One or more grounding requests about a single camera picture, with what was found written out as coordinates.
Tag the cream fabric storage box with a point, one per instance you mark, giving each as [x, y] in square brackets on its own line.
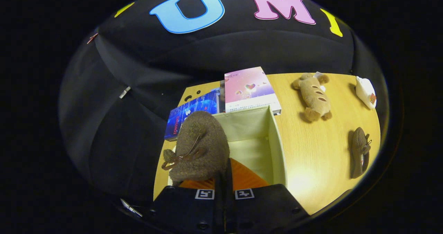
[252, 147]

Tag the dark thin book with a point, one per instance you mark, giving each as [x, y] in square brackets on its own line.
[222, 95]

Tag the small white plush toy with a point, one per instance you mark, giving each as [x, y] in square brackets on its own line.
[365, 92]

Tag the brown bread plush toy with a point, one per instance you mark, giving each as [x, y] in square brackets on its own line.
[315, 95]

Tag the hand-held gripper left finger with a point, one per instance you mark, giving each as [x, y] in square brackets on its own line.
[187, 209]

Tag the blue book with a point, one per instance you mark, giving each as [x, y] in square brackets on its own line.
[193, 111]

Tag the white clip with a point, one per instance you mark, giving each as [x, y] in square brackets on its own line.
[124, 92]

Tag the brown fuzzy shoe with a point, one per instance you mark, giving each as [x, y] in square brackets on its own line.
[204, 140]
[358, 151]

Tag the small white object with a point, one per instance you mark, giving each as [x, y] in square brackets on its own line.
[131, 208]

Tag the pink book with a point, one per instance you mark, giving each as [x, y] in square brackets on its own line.
[249, 88]

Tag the red clip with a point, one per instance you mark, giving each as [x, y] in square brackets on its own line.
[92, 38]

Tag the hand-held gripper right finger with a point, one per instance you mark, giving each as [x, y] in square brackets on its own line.
[263, 206]

